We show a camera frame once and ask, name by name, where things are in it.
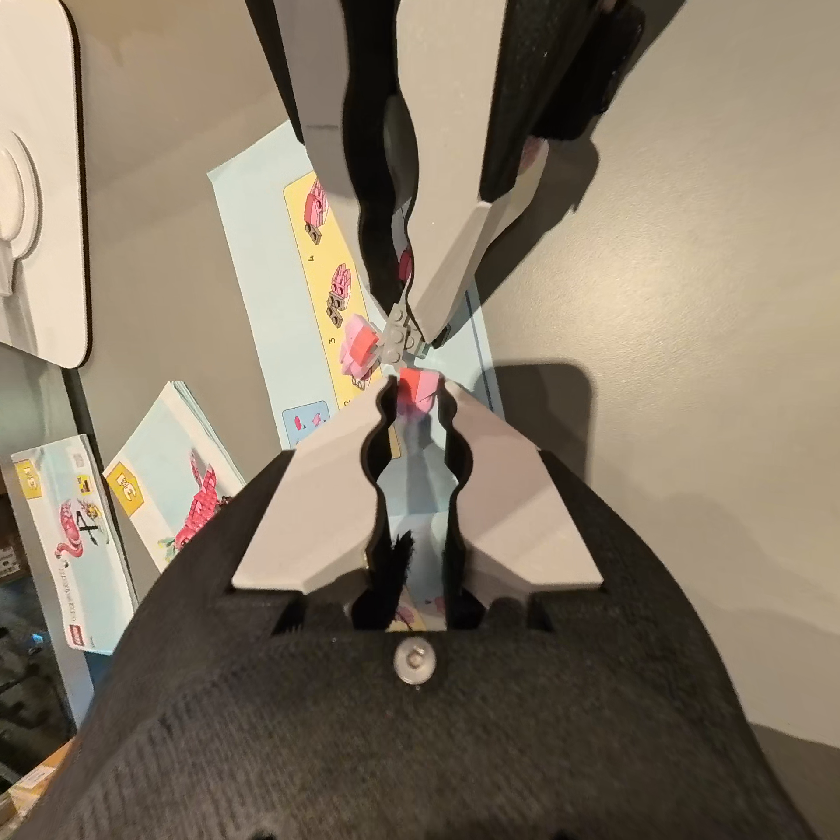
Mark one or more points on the closed booklet red bird cover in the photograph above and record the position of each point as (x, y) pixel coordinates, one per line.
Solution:
(164, 459)

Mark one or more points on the open light blue instruction booklet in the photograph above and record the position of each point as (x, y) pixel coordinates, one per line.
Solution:
(262, 262)

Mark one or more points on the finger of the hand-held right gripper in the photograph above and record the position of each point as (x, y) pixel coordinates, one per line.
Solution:
(321, 98)
(453, 118)

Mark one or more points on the small grey brick plate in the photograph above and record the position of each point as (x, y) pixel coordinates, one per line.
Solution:
(392, 344)
(410, 342)

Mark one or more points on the closed booklet flamingo cover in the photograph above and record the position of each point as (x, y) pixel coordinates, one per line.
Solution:
(72, 538)

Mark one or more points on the orange toy set box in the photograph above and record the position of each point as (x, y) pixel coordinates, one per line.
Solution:
(33, 794)

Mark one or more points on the pink red brick wing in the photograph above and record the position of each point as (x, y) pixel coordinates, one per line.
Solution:
(361, 351)
(417, 390)

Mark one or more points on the person's right hand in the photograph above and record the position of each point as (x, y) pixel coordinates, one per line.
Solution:
(536, 161)

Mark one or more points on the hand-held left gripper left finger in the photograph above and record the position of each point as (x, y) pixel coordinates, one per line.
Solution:
(308, 525)

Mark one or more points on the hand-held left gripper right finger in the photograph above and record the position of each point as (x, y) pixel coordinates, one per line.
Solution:
(525, 525)

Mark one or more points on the grey desk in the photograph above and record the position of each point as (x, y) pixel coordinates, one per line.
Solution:
(689, 328)

